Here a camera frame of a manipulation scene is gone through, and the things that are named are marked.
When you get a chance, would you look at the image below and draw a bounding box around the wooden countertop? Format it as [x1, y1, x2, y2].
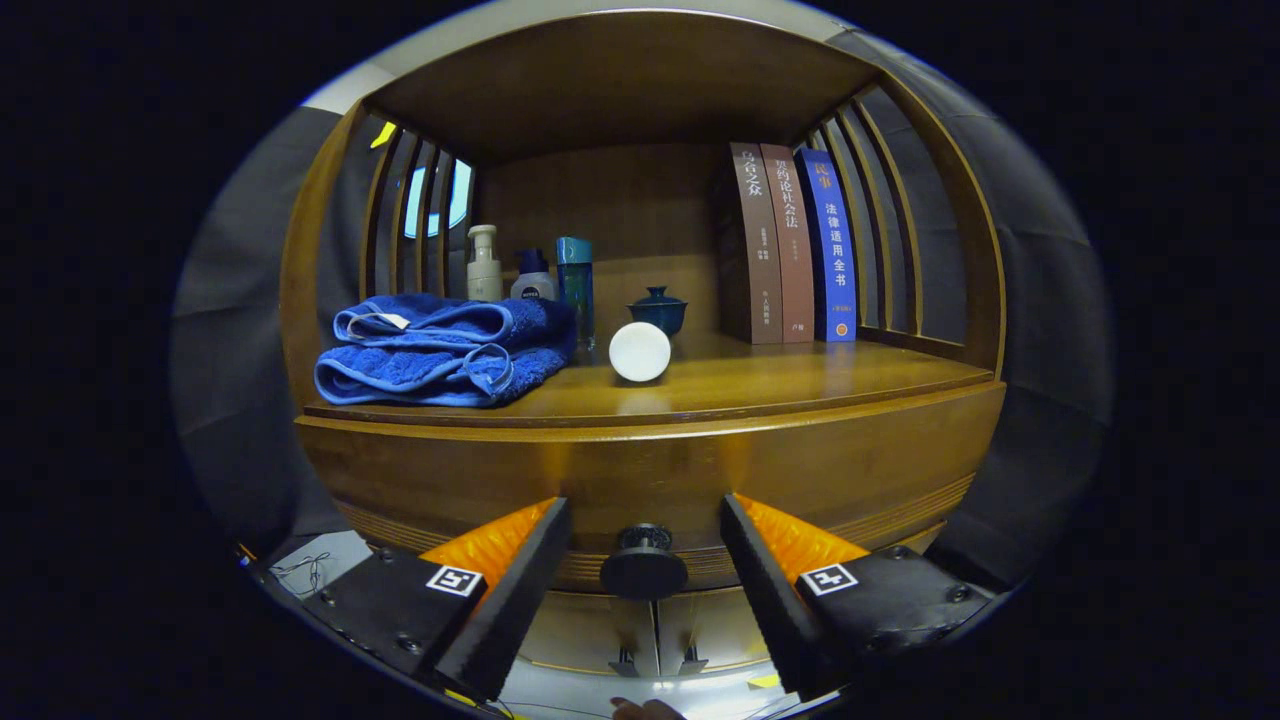
[303, 330, 996, 429]

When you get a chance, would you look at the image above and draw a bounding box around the wooden drawer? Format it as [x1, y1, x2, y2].
[296, 380, 1006, 601]

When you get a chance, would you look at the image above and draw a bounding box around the folded blue towel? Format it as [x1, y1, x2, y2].
[314, 293, 578, 408]

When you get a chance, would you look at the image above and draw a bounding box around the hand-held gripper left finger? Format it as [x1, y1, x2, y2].
[300, 497, 573, 703]

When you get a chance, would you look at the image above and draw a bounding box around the clear blue bottle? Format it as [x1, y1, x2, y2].
[556, 237, 596, 353]

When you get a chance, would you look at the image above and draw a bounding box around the white lotion bottle blue cap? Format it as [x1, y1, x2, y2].
[510, 249, 555, 302]

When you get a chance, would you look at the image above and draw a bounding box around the white pump bottle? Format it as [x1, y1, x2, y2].
[466, 225, 504, 303]

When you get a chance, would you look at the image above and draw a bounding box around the reddish brown book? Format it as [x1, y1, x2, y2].
[760, 143, 817, 344]

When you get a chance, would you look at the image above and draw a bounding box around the wooden cabinet door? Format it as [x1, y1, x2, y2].
[655, 588, 771, 677]
[515, 590, 659, 679]

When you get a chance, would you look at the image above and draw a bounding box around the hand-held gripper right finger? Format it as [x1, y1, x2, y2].
[720, 493, 996, 701]

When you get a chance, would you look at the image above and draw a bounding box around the blue lidded teacup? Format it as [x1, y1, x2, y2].
[627, 286, 689, 338]

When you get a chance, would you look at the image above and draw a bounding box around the wooden cabinet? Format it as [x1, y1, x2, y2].
[278, 10, 1009, 701]

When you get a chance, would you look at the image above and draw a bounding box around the blue book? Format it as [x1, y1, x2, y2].
[797, 149, 858, 343]

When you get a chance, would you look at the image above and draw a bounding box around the white green tube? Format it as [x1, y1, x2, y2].
[609, 322, 672, 383]

